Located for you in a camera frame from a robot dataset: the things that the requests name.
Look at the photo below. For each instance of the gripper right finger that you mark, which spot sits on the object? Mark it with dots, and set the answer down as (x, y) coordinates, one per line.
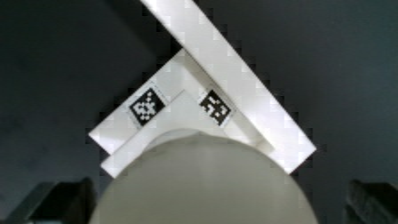
(371, 203)

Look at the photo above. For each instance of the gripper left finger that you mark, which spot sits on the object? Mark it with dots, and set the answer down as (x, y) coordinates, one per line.
(57, 204)

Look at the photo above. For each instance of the white lamp bulb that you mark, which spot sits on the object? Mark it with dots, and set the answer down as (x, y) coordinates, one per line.
(202, 181)

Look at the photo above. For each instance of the white lamp base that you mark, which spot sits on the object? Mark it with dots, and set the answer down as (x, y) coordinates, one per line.
(177, 106)

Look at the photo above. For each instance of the white U-shaped fence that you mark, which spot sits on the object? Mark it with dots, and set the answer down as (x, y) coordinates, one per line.
(201, 40)

